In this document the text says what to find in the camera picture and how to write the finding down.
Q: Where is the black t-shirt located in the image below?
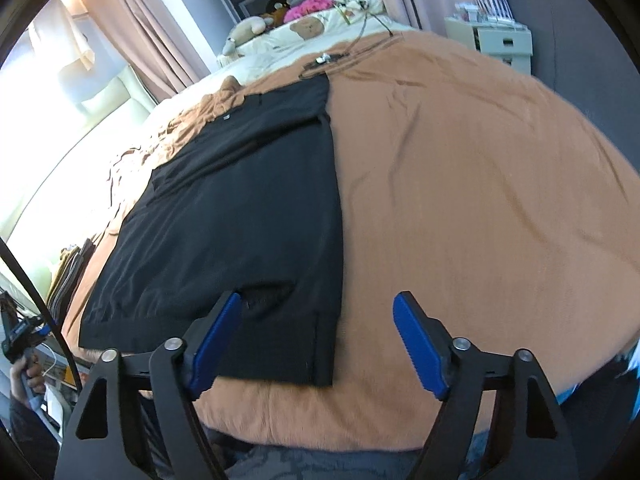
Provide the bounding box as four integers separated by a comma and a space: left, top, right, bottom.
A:
78, 74, 346, 388

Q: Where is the white sheer curtain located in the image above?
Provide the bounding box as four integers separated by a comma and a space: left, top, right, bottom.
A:
27, 0, 131, 106

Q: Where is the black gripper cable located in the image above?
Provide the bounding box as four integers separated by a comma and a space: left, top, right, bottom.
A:
0, 237, 86, 391

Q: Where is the person's left forearm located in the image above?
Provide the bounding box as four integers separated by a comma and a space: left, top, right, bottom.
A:
0, 395, 62, 463

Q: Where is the cream plush toy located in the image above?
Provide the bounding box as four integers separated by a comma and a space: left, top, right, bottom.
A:
222, 15, 276, 56

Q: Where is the white nightstand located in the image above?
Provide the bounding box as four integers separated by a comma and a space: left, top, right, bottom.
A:
444, 15, 532, 73

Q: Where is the cream bear print bedding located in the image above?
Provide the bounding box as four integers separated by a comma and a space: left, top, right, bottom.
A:
217, 0, 416, 86

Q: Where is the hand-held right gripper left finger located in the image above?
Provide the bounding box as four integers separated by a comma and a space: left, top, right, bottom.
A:
52, 290, 244, 480

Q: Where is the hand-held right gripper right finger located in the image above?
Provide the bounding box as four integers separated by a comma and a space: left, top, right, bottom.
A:
392, 290, 581, 480

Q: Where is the person's left hand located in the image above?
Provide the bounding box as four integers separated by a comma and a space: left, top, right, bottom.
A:
10, 352, 48, 407

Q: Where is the cream padded headboard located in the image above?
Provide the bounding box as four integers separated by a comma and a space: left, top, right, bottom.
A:
0, 67, 158, 271

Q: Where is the pile of folded clothes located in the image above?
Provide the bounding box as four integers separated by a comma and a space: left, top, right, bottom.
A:
47, 237, 98, 316

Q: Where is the pink fluffy plush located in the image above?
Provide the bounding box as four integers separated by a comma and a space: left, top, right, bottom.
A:
284, 0, 333, 23

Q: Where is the black cable with earphones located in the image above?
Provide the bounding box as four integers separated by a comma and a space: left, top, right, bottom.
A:
299, 12, 403, 78

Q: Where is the brown blanket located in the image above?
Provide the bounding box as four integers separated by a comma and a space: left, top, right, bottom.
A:
65, 30, 640, 453

